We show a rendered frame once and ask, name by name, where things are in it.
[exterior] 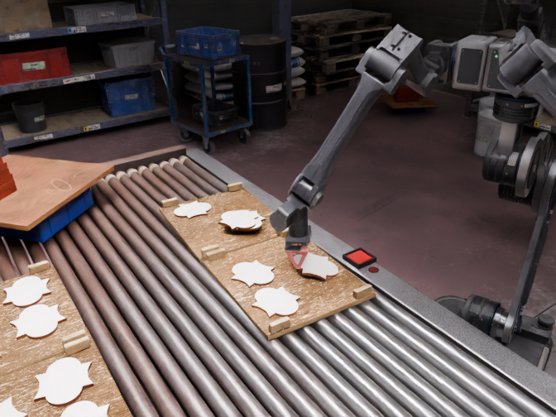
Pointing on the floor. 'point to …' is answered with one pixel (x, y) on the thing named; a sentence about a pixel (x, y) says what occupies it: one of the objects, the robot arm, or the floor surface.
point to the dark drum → (262, 81)
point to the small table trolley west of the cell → (186, 125)
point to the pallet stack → (336, 45)
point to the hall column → (280, 21)
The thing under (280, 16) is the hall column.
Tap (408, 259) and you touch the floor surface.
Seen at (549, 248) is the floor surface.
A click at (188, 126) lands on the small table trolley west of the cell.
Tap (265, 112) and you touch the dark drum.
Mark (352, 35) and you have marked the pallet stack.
